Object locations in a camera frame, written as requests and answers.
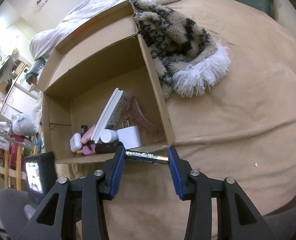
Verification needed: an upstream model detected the red white wall item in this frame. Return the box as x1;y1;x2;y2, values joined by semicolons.
35;0;48;12

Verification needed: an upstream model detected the grey stuffed bag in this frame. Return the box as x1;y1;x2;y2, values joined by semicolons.
11;113;38;137

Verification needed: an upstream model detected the tan bed blanket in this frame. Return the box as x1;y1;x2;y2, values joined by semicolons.
165;0;296;215

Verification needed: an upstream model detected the white duvet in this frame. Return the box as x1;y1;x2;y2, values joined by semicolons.
29;0;180;60

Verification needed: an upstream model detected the white kitchen cabinet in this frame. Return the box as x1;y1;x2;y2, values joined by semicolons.
0;84;38;122

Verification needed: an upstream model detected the white pill bottle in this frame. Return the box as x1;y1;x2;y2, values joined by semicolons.
100;129;118;144

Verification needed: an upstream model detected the shaggy beige black rug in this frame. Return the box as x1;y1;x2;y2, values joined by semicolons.
130;0;231;99

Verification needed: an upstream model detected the white earbuds case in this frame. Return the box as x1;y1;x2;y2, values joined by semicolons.
70;133;83;153

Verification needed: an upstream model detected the open cardboard box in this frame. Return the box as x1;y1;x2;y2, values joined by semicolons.
38;1;175;164

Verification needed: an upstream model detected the pink soft pouch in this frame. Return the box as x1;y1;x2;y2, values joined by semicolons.
81;125;96;145

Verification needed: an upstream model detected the black cylindrical flashlight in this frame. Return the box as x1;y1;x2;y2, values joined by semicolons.
95;141;123;154

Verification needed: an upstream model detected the white power adapter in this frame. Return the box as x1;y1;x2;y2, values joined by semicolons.
117;126;141;150

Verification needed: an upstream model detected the white washing machine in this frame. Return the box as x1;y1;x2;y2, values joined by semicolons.
16;64;29;84

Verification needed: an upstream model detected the wooden drying rack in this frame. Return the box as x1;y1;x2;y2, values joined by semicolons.
0;141;38;191

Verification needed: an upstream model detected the black gold AA battery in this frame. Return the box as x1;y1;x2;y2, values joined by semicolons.
125;150;169;165

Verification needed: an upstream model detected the small pink rectangular block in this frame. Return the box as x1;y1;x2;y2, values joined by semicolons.
76;144;96;155

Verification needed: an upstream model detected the translucent brown hair claw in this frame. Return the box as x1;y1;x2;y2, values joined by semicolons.
121;96;161;133

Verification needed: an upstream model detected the white power strip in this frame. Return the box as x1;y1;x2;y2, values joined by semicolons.
91;88;131;144

